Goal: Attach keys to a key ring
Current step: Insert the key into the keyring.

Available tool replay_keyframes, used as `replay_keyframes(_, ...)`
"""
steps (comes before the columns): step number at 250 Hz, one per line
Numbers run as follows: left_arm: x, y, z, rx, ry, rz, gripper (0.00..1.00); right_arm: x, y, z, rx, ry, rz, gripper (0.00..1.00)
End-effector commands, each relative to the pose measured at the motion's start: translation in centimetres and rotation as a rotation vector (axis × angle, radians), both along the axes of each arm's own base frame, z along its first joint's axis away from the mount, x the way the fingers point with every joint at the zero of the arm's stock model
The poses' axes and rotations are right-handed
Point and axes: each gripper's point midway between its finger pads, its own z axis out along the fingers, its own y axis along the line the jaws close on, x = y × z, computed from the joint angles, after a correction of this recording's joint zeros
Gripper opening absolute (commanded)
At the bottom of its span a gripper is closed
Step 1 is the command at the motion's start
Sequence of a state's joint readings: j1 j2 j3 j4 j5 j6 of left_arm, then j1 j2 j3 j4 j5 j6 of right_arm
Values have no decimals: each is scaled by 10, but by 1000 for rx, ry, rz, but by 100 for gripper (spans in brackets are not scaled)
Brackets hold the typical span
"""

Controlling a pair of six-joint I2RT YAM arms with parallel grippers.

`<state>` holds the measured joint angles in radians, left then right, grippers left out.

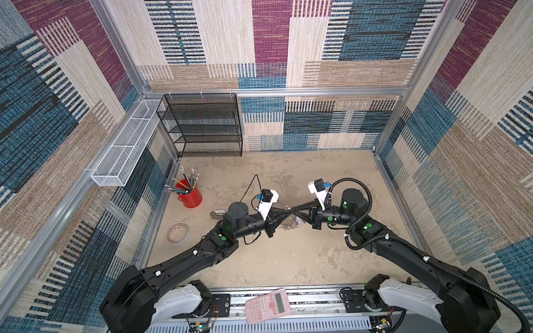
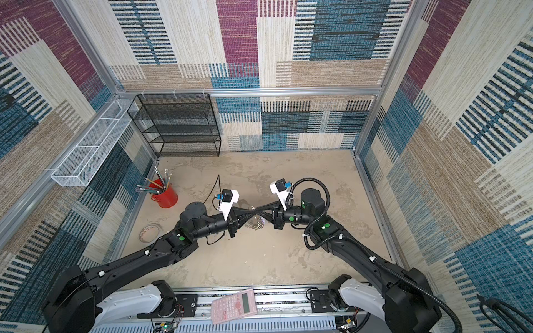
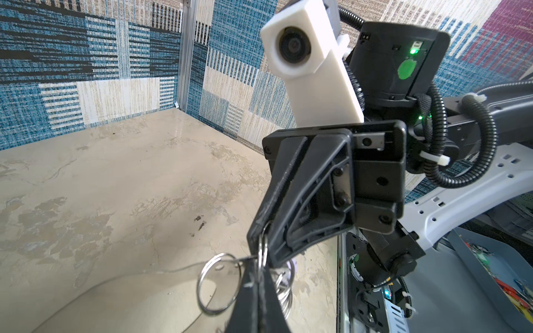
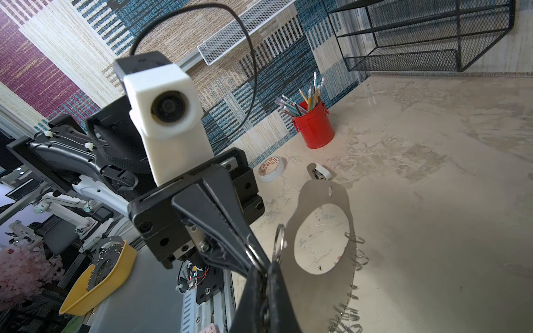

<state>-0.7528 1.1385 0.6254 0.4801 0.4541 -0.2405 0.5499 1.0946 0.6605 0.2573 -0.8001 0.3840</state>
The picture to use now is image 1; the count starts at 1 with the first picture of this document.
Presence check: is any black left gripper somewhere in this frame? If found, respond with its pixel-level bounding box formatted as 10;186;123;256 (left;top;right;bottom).
232;210;292;244

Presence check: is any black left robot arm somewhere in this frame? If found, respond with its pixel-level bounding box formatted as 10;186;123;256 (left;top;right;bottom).
99;202;292;332

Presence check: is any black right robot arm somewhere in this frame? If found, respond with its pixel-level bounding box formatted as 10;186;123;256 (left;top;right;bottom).
291;188;506;332

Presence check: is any pink calculator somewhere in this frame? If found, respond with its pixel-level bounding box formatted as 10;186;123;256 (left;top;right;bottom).
245;289;292;324

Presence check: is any red pencil cup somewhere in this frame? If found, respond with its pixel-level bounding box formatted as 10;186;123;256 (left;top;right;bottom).
165;166;203;209

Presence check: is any tape roll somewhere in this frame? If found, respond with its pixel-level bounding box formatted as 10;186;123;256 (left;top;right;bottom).
167;223;190;244

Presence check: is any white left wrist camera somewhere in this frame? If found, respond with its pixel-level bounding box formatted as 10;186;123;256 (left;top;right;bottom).
257;189;279;221

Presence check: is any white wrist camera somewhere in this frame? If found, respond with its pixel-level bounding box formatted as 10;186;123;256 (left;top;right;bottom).
257;189;279;221
308;178;330;210

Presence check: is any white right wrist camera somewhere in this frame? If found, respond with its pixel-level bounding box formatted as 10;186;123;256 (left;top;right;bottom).
308;178;330;210

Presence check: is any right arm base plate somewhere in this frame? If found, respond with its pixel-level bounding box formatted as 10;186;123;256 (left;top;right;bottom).
339;287;403;314

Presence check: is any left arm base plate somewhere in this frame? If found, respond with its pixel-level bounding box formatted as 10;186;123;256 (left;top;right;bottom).
172;294;231;319

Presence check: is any black wire mesh shelf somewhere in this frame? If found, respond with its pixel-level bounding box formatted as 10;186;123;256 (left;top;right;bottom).
157;93;243;158

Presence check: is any white wire mesh basket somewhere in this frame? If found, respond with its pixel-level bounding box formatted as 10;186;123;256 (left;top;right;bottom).
91;99;160;187

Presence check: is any black corrugated cable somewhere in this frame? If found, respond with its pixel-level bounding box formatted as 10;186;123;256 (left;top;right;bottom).
327;177;532;333

